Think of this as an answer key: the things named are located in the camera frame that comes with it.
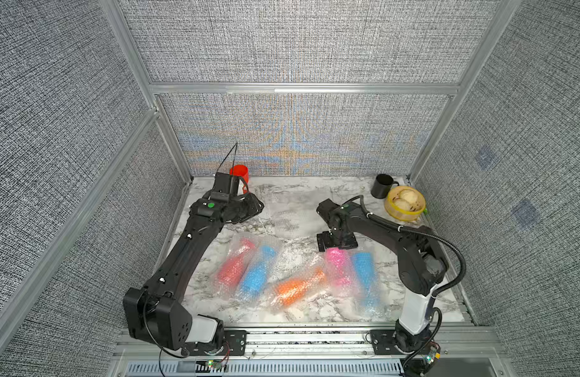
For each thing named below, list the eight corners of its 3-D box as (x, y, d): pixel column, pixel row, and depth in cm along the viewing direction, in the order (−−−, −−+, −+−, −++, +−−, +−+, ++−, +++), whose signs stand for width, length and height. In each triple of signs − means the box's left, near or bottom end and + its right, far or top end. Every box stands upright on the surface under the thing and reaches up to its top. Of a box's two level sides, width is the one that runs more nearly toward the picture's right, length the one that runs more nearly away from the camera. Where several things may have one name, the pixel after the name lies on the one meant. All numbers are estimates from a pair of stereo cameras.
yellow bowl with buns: (390, 221, 105) (394, 213, 101) (381, 194, 115) (385, 185, 111) (425, 221, 105) (431, 213, 101) (413, 194, 115) (418, 185, 111)
